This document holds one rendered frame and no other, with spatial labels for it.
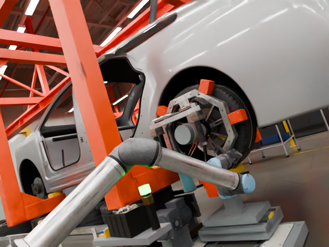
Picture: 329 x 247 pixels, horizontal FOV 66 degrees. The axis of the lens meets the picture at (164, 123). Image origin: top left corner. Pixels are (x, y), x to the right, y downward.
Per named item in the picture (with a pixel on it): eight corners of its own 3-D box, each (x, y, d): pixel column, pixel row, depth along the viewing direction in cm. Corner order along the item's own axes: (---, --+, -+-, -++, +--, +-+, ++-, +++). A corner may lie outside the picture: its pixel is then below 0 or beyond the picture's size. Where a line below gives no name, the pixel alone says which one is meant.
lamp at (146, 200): (154, 202, 119) (152, 193, 119) (149, 205, 116) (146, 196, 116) (149, 203, 121) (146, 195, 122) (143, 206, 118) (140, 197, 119)
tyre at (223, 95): (176, 154, 226) (248, 180, 188) (159, 160, 208) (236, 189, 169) (185, 79, 212) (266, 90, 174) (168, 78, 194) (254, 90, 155)
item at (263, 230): (284, 217, 181) (279, 204, 182) (269, 241, 153) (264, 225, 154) (223, 222, 212) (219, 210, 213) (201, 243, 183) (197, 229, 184)
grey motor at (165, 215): (213, 235, 191) (198, 189, 195) (181, 265, 158) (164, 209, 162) (193, 236, 202) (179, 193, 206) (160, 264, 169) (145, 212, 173)
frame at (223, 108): (247, 159, 160) (219, 79, 167) (243, 161, 155) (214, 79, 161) (180, 175, 194) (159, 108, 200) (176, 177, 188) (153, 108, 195)
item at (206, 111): (238, 130, 179) (209, 98, 190) (234, 132, 173) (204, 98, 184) (209, 157, 196) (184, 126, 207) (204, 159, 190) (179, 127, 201)
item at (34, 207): (68, 204, 335) (61, 179, 339) (27, 220, 294) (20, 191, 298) (62, 206, 345) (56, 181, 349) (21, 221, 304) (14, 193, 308)
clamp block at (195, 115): (206, 117, 154) (203, 109, 154) (198, 118, 146) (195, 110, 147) (199, 120, 157) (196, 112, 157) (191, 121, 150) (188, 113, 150)
